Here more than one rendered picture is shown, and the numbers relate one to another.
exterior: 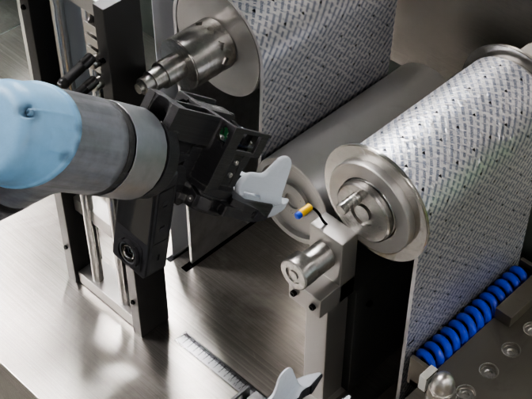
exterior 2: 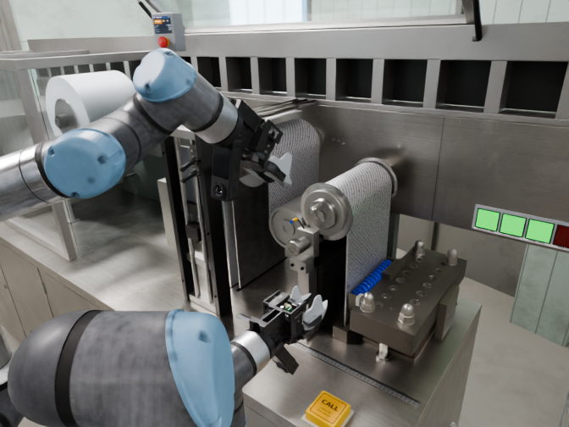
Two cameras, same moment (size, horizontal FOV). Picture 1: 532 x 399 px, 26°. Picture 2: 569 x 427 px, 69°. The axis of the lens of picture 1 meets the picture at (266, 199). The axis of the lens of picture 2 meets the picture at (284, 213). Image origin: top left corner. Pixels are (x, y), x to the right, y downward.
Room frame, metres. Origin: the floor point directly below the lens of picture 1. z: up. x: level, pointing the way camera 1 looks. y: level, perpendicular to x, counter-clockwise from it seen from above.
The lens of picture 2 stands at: (0.00, 0.08, 1.66)
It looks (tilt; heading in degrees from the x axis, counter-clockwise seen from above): 24 degrees down; 354
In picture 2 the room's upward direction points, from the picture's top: 2 degrees counter-clockwise
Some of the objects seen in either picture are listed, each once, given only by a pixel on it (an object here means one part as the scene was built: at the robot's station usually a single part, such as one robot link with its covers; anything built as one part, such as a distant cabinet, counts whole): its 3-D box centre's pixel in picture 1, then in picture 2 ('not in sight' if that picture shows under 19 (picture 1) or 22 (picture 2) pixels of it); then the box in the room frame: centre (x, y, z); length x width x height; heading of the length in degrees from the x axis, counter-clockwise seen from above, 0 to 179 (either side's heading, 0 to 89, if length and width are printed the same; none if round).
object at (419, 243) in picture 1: (375, 203); (325, 212); (0.90, -0.12, 1.25); 0.15 x 0.01 x 0.15; 45
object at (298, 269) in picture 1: (298, 270); (295, 247); (0.86, -0.04, 1.18); 0.04 x 0.02 x 0.04; 45
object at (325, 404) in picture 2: not in sight; (328, 412); (0.62, -0.07, 0.91); 0.07 x 0.07 x 0.02; 45
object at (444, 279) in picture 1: (471, 260); (368, 249); (0.94, -0.25, 1.11); 0.23 x 0.01 x 0.18; 135
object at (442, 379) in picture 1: (442, 386); (367, 300); (0.80, -0.20, 1.05); 0.04 x 0.04 x 0.04
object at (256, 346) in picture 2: not in sight; (248, 352); (0.60, 0.09, 1.11); 0.08 x 0.05 x 0.08; 45
